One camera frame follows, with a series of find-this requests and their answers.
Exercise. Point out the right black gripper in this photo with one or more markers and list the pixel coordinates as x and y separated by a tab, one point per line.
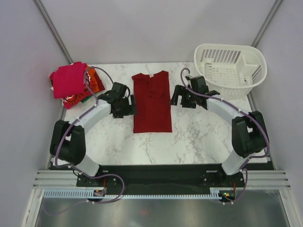
179	90

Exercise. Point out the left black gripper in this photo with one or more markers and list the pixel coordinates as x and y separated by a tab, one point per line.
130	109

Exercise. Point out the dark red t-shirt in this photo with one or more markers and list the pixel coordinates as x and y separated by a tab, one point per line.
152	97

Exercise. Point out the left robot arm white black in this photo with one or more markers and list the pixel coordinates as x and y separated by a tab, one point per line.
68	144

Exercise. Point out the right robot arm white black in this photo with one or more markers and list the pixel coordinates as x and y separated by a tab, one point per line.
249	134

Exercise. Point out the orange red printed folded shirt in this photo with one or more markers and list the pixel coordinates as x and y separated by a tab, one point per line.
95	84

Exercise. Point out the green folded shirt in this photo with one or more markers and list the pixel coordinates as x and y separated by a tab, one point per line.
86	99

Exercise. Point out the white plastic laundry basket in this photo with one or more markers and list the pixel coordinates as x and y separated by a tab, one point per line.
232	70

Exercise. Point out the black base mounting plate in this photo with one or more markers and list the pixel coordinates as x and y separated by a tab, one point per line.
163	178

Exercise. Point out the white slotted cable duct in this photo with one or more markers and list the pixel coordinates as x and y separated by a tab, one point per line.
89	193

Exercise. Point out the aluminium rail frame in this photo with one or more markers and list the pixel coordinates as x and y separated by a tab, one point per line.
55	179

